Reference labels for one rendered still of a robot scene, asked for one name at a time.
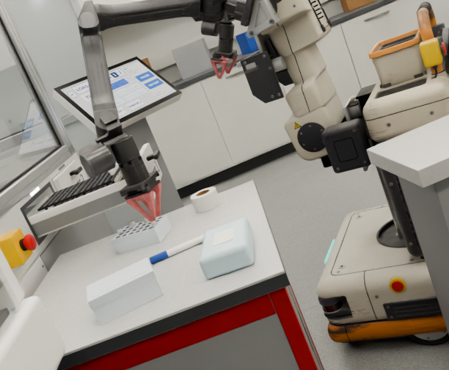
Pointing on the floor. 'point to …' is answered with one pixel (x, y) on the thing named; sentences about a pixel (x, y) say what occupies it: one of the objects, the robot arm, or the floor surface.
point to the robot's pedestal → (439, 211)
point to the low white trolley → (185, 302)
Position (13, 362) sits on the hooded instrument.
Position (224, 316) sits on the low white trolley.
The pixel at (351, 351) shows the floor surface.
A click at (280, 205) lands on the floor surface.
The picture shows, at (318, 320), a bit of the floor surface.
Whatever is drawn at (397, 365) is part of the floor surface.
